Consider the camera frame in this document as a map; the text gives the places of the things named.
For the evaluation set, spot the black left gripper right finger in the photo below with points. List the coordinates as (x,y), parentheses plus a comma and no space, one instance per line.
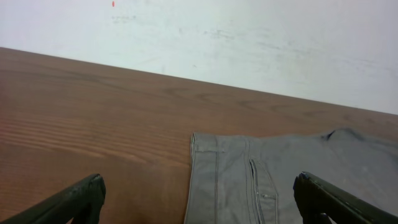
(319,201)

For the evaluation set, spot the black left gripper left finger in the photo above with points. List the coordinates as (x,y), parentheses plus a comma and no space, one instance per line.
(78,203)

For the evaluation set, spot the grey shorts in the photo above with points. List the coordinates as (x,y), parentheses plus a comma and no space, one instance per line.
(243,179)

